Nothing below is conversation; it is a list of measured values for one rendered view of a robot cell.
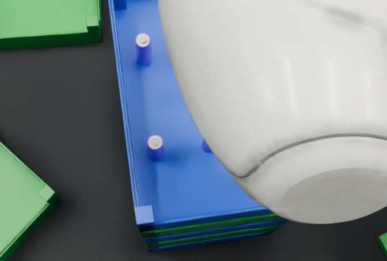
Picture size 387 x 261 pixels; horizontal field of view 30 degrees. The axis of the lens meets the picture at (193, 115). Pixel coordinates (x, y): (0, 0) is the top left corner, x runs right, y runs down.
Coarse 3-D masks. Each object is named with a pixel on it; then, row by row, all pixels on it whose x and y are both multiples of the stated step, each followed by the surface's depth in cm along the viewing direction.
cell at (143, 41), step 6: (138, 36) 84; (144, 36) 84; (138, 42) 84; (144, 42) 84; (150, 42) 84; (138, 48) 84; (144, 48) 84; (150, 48) 86; (138, 54) 87; (144, 54) 86; (150, 54) 87; (138, 60) 89; (144, 60) 88; (150, 60) 89
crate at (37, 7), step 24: (0, 0) 126; (24, 0) 126; (48, 0) 126; (72, 0) 126; (96, 0) 121; (0, 24) 125; (24, 24) 125; (48, 24) 125; (72, 24) 125; (96, 24) 117; (0, 48) 123
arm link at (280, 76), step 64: (192, 0) 33; (256, 0) 31; (320, 0) 30; (384, 0) 30; (192, 64) 32; (256, 64) 29; (320, 64) 29; (384, 64) 29; (256, 128) 29; (320, 128) 28; (384, 128) 28; (256, 192) 31; (320, 192) 30; (384, 192) 31
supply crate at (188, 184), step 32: (128, 0) 92; (128, 32) 91; (160, 32) 91; (128, 64) 90; (160, 64) 90; (128, 96) 89; (160, 96) 89; (128, 128) 82; (160, 128) 88; (192, 128) 88; (128, 160) 81; (160, 160) 87; (192, 160) 87; (160, 192) 86; (192, 192) 86; (224, 192) 86; (160, 224) 80; (192, 224) 85
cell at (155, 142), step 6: (150, 138) 81; (156, 138) 81; (150, 144) 81; (156, 144) 80; (162, 144) 81; (150, 150) 82; (156, 150) 81; (162, 150) 83; (150, 156) 85; (156, 156) 84; (162, 156) 86
